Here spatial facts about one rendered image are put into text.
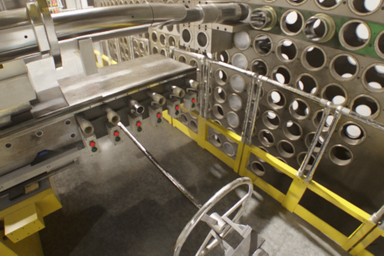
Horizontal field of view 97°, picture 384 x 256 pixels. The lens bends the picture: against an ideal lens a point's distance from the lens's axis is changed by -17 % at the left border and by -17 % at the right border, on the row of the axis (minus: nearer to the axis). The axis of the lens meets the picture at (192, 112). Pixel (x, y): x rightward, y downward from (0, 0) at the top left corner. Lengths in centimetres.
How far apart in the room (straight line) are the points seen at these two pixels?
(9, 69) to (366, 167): 286
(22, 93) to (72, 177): 124
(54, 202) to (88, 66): 87
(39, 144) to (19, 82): 42
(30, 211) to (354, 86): 251
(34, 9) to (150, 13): 56
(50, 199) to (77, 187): 78
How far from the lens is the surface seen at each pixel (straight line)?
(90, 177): 221
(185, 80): 168
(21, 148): 148
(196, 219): 59
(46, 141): 147
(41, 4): 95
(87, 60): 140
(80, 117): 136
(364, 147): 234
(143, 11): 119
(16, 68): 130
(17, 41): 102
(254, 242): 72
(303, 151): 258
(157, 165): 93
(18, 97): 129
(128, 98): 144
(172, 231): 172
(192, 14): 183
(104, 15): 110
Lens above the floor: 154
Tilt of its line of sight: 32 degrees down
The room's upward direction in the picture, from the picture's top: straight up
